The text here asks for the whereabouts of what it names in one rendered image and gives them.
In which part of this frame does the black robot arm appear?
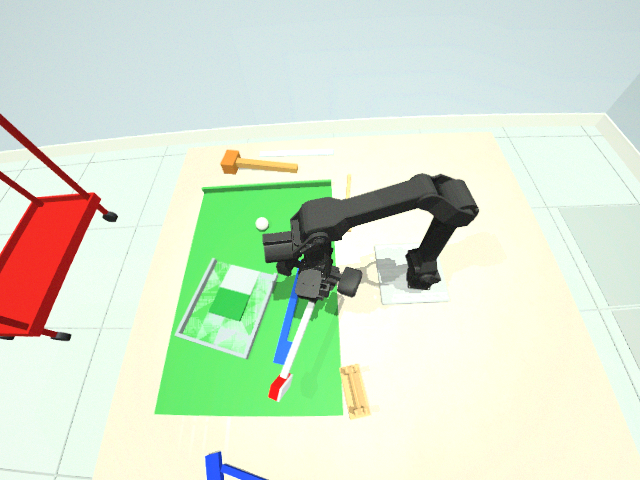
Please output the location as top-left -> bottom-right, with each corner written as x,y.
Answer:
262,173 -> 479,301

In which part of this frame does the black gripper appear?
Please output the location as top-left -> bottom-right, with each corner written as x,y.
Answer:
276,248 -> 363,298

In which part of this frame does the green flat mat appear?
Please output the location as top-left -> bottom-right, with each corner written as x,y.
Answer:
154,186 -> 343,417

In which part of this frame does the white golf ball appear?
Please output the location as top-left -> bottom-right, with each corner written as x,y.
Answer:
255,217 -> 268,230

